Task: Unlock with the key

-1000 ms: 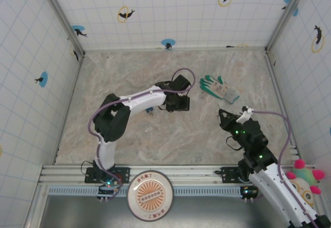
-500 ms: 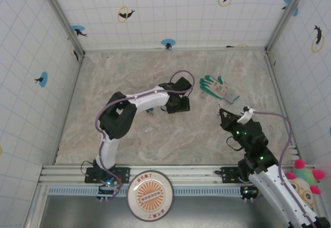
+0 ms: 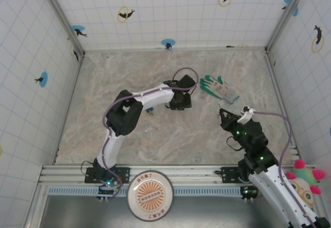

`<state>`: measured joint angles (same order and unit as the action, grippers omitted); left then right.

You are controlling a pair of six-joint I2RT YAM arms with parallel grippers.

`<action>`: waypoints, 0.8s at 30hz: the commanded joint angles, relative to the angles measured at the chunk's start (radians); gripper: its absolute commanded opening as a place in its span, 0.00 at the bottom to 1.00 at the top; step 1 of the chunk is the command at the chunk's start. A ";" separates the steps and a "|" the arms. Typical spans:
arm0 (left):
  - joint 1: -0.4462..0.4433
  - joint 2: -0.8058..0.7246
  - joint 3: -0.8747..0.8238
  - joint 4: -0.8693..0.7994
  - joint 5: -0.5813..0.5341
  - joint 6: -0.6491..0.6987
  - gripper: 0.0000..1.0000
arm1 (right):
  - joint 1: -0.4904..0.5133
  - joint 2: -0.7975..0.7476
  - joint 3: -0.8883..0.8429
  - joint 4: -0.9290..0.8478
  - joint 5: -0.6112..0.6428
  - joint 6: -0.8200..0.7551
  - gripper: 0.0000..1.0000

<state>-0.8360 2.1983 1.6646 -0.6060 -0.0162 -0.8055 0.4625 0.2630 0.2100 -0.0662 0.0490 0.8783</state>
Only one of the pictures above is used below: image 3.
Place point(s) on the blue padlock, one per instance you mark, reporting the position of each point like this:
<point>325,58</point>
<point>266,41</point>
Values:
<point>149,109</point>

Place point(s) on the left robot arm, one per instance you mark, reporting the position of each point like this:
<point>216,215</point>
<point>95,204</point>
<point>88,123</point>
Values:
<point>111,148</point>

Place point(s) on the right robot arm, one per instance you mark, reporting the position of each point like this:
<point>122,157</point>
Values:
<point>274,186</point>

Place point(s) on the green and white work glove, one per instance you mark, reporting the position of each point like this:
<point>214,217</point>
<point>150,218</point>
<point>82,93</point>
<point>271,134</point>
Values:
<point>217,88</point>

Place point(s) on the plush toy with glasses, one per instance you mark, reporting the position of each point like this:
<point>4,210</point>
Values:
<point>305,173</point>

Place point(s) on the round plate with orange print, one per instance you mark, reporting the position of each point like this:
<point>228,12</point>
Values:
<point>150,195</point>

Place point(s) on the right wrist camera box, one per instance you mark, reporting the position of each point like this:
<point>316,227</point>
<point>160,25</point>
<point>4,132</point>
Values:
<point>245,115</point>

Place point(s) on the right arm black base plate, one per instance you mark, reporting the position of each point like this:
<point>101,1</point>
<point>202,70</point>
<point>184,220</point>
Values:
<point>227,173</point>

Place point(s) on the aluminium table side rail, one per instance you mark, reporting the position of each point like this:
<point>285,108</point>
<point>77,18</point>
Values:
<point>69,109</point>
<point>276,83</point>

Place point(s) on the aluminium mounting rail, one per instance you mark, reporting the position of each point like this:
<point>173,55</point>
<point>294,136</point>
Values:
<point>194,173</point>

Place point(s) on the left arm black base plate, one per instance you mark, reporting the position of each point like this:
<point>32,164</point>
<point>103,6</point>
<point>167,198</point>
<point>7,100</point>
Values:
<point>124,173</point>

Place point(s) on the aluminium frame post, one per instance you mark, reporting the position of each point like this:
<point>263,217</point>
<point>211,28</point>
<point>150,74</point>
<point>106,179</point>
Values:
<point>286,16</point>
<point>63,18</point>

